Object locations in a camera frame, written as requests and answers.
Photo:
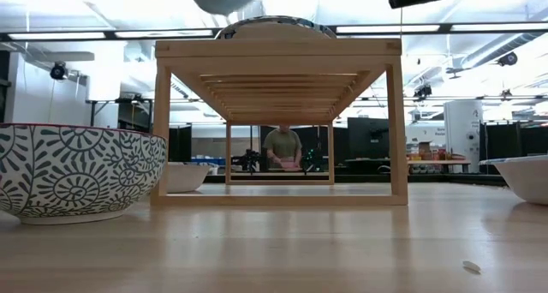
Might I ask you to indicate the blue patterned rim bowl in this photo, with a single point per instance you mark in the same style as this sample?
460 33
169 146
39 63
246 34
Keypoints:
274 29

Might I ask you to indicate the small white bowl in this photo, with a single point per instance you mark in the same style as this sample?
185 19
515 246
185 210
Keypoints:
184 177

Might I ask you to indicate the large white green-patterned bowl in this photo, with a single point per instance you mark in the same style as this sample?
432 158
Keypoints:
77 173

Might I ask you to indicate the background black robot arm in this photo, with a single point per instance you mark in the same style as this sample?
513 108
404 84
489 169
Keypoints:
248 160

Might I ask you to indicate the light wooden slatted shelf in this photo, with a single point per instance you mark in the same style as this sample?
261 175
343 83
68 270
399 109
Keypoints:
278 53

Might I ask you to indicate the white pillar with sign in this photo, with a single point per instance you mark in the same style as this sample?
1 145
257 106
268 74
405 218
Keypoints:
460 126

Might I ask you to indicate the black computer monitor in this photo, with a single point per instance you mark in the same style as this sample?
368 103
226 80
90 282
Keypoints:
368 134

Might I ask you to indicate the wooden table with boxes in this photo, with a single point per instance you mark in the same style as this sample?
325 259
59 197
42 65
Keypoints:
436 161

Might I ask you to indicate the black partition curtain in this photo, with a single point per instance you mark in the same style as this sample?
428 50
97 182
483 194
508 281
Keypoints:
514 147
314 141
180 143

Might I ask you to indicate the person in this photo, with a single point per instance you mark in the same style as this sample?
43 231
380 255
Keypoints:
282 145

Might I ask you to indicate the pink object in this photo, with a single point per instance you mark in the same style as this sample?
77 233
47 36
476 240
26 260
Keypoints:
291 165

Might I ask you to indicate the small white scrap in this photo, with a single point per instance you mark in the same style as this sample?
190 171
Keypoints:
471 266

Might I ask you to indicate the black overhead light bar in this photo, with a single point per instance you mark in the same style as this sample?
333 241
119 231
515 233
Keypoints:
55 36

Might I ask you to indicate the silver ventilation duct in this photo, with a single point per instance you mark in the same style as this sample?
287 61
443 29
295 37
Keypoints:
505 44

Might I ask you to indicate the black ceiling camera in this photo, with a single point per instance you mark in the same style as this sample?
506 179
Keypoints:
58 71
508 59

